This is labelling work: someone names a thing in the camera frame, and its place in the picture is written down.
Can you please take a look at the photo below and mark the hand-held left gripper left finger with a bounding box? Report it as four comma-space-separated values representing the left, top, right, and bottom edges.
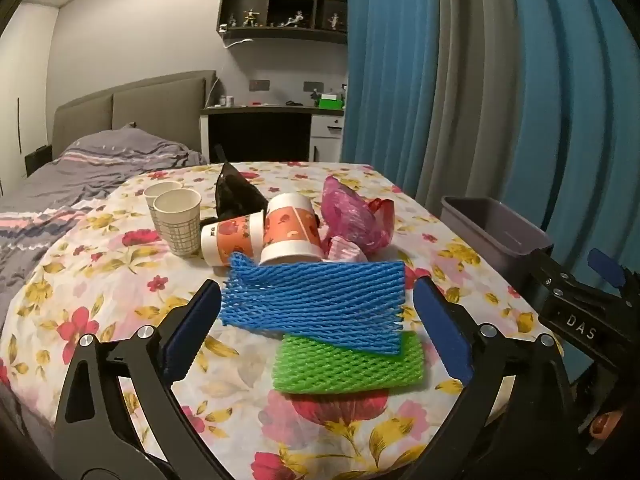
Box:
52, 279, 228, 480

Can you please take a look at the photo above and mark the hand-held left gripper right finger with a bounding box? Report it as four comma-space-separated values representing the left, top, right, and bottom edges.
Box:
407, 276, 583, 480

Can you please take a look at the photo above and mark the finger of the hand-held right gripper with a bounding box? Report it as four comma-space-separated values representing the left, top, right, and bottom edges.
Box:
587, 247, 640, 311
525, 249, 621, 313

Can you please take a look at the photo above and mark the grey plastic bin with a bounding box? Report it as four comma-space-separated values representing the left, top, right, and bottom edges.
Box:
440, 196, 555, 273

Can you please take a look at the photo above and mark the green foam net sleeve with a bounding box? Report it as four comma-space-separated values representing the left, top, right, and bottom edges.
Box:
272, 331, 426, 395

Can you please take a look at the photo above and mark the white grid paper cup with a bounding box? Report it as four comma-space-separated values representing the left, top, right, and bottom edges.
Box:
153, 190, 202, 257
144, 181, 183, 226

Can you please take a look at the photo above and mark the orange printed paper cup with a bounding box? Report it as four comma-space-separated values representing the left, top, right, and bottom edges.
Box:
259, 192, 323, 266
201, 211, 266, 267

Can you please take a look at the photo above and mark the blue foam net sleeve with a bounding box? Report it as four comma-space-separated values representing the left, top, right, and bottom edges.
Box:
218, 252, 407, 356

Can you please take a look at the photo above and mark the pink striped wrapper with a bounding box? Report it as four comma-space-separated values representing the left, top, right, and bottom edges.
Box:
327, 236, 368, 263

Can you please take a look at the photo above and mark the black plastic bag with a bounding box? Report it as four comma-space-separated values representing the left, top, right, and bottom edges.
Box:
200, 162, 268, 226

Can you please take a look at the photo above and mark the pink plastic bag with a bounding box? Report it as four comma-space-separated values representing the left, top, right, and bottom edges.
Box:
320, 175, 396, 256

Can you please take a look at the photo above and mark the person's right hand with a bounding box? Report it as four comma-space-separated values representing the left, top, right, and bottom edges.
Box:
589, 406, 626, 441

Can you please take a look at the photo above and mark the floral tablecloth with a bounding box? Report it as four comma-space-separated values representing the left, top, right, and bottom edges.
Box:
0, 161, 566, 480

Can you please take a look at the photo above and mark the grey striped blanket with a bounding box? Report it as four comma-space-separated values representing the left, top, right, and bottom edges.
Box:
0, 127, 208, 311

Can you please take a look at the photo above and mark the dark wooden desk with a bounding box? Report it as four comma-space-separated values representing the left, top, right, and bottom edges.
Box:
200, 105, 346, 163

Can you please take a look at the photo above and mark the blue and grey curtain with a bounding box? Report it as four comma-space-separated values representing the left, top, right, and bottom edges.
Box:
341, 0, 640, 376

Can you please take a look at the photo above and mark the black bedside stand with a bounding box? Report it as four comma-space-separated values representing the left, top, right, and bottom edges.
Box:
25, 145, 53, 176

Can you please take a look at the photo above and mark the grey padded headboard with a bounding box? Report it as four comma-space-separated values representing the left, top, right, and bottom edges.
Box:
52, 70, 217, 161

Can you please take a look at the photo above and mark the white drawer cabinet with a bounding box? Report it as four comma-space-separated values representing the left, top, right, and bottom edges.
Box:
309, 112, 346, 163

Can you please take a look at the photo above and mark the row of shelf figurines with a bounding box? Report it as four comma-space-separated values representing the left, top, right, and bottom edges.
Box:
227, 0, 346, 30

